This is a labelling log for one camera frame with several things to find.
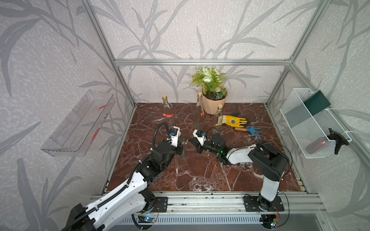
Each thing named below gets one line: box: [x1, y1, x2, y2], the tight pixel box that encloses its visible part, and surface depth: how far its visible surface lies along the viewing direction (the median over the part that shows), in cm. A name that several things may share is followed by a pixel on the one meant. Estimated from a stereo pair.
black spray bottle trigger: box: [326, 128, 350, 155], surface depth 58 cm
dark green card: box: [303, 89, 331, 116], surface depth 73 cm
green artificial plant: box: [190, 67, 229, 101], surface depth 98 cm
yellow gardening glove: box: [214, 115, 248, 128], surface depth 110 cm
